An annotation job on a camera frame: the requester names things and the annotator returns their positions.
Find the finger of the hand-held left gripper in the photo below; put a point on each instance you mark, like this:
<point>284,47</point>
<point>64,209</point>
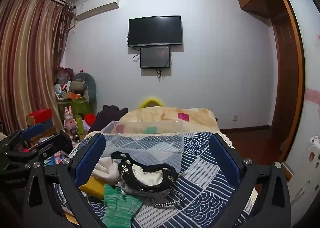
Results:
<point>35,130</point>
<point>56,141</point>

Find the blue patterned blanket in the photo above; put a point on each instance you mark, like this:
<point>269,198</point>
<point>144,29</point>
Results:
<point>207,188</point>

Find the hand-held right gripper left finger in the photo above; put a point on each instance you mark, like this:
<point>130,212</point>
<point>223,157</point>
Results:
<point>90,160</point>

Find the black wall television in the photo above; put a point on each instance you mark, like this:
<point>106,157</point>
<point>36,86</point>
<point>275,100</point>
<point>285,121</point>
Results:
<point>155,30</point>

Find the green storage box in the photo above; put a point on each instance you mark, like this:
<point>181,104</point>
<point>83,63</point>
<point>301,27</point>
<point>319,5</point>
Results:
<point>75,108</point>

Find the white air conditioner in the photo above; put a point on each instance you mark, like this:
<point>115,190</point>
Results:
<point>96,9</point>

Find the white sliding door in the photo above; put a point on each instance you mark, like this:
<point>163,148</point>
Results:
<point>305,93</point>

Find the red box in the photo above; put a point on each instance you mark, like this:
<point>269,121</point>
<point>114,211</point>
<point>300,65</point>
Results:
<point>40,115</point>

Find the pink rabbit toy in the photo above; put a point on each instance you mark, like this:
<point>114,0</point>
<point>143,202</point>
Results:
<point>69,119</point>

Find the beige blanket with coloured patches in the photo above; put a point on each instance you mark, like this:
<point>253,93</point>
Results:
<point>165,118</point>

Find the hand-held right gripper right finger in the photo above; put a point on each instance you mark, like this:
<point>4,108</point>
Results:
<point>225,160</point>

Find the striped brown curtain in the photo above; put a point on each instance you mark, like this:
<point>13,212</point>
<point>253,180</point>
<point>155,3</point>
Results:
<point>30,63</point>

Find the wooden wardrobe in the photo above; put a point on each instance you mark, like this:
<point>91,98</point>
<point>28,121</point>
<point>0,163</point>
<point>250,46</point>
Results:
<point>282,68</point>

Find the grey plush toy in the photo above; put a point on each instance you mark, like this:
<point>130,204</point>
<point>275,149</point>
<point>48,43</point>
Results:
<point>90,88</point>

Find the green bottle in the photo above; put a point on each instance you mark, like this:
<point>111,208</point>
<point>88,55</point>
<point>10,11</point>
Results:
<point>80,124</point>

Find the green knitted glove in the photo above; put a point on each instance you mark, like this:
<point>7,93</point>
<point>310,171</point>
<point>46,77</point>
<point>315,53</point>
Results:
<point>120,205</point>

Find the yellow plush item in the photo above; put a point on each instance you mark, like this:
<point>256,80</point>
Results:
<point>151,101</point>

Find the clear plastic box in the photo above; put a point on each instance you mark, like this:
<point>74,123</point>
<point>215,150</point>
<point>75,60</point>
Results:
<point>150,143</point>

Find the white cloth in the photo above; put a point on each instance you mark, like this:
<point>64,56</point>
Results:
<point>107,170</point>

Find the yellow sponge block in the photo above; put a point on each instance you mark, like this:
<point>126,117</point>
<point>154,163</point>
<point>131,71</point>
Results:
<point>93,188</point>

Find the small black monitor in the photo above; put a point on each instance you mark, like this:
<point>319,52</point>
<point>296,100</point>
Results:
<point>155,57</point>

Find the white wall socket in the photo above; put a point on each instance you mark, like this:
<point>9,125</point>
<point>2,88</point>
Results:
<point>235,118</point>

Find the dark clothing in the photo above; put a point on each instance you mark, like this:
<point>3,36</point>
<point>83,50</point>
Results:
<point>107,118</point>

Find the red plush item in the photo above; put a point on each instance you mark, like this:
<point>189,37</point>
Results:
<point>90,119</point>

